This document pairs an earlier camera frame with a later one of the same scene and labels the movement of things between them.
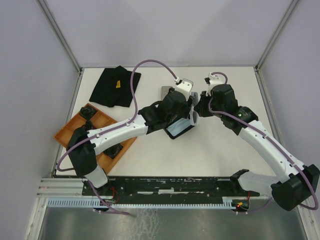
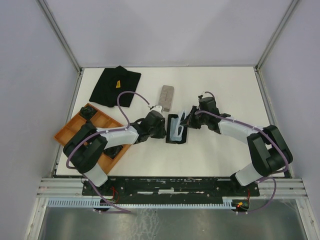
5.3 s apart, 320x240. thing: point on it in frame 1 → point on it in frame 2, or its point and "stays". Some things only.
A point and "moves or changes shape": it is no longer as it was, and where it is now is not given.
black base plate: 215,189 stays
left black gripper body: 184,111 → 159,132
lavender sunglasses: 193,114 moves or changes shape
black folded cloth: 114,89 stays
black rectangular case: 179,128 → 184,131
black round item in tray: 112,151 stays
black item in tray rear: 87,112 stays
